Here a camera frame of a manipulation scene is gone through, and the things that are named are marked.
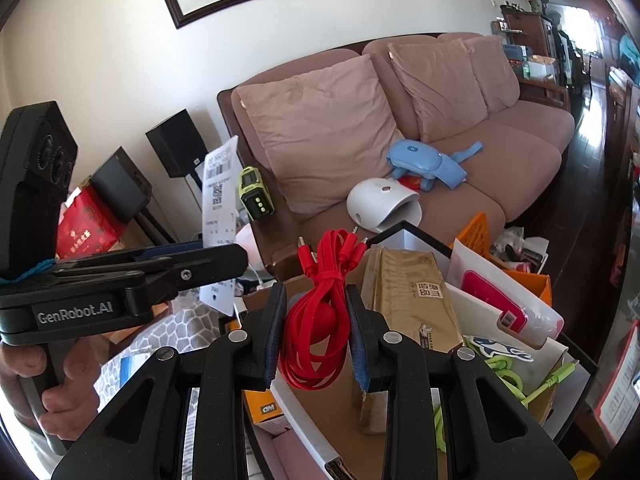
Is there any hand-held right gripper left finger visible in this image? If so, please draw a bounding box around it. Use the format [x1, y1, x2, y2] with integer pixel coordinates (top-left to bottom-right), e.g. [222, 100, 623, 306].
[50, 282, 288, 480]

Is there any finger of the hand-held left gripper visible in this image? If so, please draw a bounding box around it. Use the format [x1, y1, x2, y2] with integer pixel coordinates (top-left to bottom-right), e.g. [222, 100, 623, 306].
[122, 243, 250, 317]
[54, 240, 207, 274]

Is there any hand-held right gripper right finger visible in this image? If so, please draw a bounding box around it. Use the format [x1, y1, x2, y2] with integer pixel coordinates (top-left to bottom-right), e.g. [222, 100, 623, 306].
[345, 284, 576, 480]

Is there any white cardboard box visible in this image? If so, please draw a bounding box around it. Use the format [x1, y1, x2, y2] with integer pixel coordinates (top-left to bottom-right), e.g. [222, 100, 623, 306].
[242, 225, 598, 480]

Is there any gold tissue pack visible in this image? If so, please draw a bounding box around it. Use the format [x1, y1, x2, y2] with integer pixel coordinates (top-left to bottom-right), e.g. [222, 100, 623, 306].
[350, 246, 463, 436]

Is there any grey price tag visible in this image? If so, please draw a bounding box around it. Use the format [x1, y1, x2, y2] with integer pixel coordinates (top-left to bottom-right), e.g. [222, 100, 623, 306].
[200, 135, 240, 317]

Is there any green rope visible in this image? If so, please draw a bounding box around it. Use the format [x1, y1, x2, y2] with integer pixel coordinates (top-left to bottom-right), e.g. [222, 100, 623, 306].
[432, 352, 576, 453]

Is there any person's left hand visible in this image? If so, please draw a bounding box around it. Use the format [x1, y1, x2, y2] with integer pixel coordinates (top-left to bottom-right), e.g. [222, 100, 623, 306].
[0, 342, 102, 442]

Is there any black speaker stand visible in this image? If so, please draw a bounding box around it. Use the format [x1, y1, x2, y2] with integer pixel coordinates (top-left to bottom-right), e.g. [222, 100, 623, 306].
[135, 210, 176, 247]

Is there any red gift bag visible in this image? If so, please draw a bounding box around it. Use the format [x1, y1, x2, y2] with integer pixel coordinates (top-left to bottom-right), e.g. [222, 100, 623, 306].
[55, 187, 128, 261]

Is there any orange box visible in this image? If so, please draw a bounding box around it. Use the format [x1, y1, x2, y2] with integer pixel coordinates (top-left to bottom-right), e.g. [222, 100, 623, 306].
[242, 390, 291, 436]

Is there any black speaker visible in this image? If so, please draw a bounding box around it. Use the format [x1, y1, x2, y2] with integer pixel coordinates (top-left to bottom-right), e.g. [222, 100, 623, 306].
[146, 110, 208, 178]
[90, 147, 152, 221]

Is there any lime green portable device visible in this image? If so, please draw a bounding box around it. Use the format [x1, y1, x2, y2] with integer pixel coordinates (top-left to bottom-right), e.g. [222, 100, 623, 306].
[237, 166, 276, 221]

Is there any blue face mask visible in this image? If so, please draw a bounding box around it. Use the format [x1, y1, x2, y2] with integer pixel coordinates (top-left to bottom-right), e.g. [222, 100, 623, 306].
[120, 352, 151, 391]

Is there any blue white shark sticker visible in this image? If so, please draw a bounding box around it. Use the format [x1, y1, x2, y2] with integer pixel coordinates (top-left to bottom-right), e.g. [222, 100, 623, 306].
[462, 335, 533, 363]

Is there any white dome device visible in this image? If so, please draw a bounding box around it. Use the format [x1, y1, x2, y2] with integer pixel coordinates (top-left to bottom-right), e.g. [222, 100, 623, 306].
[346, 177, 422, 235]

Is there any red item in clear packet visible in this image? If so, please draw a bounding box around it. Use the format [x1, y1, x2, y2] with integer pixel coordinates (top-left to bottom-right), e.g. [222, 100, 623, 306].
[446, 240, 565, 348]

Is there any orange plastic basket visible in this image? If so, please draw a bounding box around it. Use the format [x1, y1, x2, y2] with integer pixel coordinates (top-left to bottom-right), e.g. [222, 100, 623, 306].
[447, 212, 553, 306]

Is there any large brown cushion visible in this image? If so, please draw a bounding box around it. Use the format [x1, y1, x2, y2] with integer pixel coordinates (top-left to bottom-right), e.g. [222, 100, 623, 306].
[236, 54, 405, 218]

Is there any blue massager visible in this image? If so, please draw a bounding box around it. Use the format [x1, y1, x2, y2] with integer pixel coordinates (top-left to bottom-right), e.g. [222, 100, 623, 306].
[385, 139, 485, 193]

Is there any brown sofa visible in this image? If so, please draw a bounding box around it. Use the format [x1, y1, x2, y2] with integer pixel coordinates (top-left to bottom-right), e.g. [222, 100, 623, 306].
[216, 32, 576, 281]

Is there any medium brown cushion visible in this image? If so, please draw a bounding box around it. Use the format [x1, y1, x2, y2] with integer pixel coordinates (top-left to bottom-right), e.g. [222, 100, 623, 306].
[387, 40, 488, 143]

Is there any small brown cushion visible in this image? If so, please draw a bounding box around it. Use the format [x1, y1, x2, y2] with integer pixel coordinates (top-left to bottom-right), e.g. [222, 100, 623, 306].
[465, 35, 521, 113]

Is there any dark wooden cabinet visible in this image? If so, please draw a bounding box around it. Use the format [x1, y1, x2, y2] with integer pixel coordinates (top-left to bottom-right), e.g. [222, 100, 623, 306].
[492, 2, 556, 81]

